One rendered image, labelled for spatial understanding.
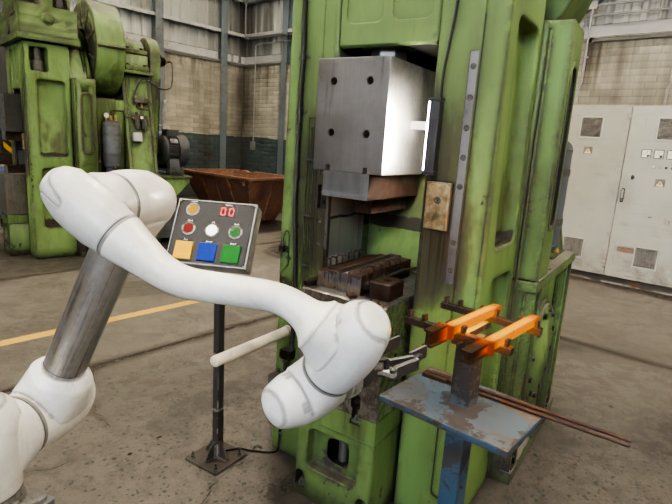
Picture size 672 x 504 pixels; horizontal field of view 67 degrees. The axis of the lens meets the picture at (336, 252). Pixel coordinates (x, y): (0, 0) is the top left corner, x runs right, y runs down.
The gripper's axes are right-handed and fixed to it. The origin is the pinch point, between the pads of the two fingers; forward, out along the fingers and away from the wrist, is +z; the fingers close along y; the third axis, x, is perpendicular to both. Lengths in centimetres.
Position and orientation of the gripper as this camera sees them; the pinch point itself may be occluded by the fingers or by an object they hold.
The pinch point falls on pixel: (405, 349)
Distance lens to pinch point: 123.1
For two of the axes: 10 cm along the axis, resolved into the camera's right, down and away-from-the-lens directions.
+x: 0.6, -9.8, -2.1
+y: 7.4, 1.9, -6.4
